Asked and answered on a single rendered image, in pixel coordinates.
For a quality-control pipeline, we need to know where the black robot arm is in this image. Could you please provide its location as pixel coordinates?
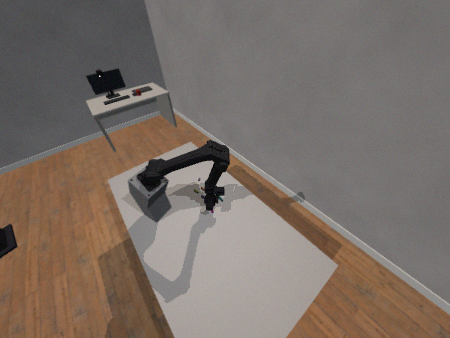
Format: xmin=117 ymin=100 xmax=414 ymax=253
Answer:
xmin=137 ymin=140 xmax=230 ymax=211

